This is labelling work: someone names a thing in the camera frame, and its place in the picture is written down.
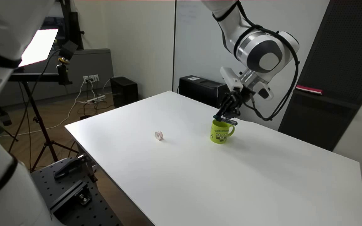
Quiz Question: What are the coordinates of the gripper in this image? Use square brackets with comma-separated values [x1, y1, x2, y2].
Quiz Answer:
[214, 86, 256, 125]

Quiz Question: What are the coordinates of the dark marker with blue cap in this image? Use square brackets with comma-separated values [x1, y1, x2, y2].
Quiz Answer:
[214, 117, 239, 126]

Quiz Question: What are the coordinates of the green cartoon mug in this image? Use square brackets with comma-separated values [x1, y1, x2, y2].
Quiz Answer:
[210, 119, 235, 144]

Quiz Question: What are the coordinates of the black computer case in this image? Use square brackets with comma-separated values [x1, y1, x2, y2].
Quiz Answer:
[178, 74, 229, 109]

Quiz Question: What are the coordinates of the whiteboard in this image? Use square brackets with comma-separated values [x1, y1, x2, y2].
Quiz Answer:
[173, 0, 330, 131]

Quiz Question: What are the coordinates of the pink book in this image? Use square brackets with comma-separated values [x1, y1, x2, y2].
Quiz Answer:
[295, 84, 323, 95]

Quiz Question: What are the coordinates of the small black box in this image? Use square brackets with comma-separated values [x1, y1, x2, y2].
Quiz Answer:
[110, 76, 139, 109]

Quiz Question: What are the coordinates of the black perforated cabinet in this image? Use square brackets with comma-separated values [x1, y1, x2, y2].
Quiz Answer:
[277, 0, 362, 152]

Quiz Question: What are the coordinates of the white power strip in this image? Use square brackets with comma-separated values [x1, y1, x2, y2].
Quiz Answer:
[86, 94, 107, 105]

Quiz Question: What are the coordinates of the grey cabinet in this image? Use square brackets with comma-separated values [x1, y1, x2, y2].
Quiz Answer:
[0, 48, 114, 108]

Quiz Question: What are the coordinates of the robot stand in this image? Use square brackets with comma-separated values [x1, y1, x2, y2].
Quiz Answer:
[30, 155, 125, 226]

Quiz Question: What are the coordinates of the black toggle clamp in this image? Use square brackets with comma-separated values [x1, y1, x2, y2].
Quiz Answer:
[53, 156, 88, 180]

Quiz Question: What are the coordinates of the bright light panel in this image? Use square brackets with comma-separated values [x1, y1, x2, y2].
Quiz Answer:
[18, 28, 59, 68]

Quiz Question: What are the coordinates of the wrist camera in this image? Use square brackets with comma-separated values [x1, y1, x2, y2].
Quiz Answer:
[220, 66, 244, 92]

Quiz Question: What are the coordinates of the white cable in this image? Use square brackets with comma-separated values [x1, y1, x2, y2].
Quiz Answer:
[0, 78, 90, 139]

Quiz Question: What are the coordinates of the black metal bracket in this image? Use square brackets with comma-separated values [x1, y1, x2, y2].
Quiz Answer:
[48, 180, 92, 215]

